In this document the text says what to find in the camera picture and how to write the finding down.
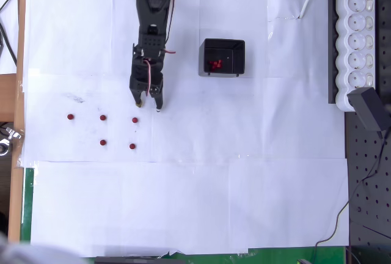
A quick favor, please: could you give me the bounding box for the black power adapter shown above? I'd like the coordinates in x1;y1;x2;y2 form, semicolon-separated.
347;87;388;133

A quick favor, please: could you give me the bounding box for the white power strip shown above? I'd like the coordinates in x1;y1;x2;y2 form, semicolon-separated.
335;0;376;112

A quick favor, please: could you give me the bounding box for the black pegboard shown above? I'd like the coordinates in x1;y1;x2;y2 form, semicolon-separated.
344;0;391;264

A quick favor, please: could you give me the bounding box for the blurred grey object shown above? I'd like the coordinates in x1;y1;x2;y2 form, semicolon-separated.
0;232;85;264

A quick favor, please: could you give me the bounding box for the metal clamp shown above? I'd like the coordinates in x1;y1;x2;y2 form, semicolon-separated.
0;125;24;155

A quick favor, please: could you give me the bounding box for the white paper table cover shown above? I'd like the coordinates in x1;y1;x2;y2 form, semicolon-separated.
20;0;351;259

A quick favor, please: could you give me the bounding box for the thin black adapter cable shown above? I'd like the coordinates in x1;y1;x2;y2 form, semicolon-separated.
313;129;389;248

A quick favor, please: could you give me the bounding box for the black square bin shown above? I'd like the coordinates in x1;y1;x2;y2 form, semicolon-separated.
198;38;246;78

